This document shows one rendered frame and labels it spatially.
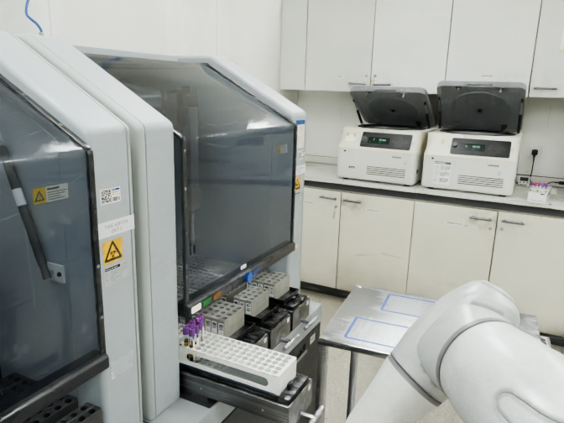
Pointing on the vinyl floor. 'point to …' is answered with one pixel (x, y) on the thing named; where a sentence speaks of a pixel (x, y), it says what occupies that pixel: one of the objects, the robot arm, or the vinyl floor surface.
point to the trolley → (378, 331)
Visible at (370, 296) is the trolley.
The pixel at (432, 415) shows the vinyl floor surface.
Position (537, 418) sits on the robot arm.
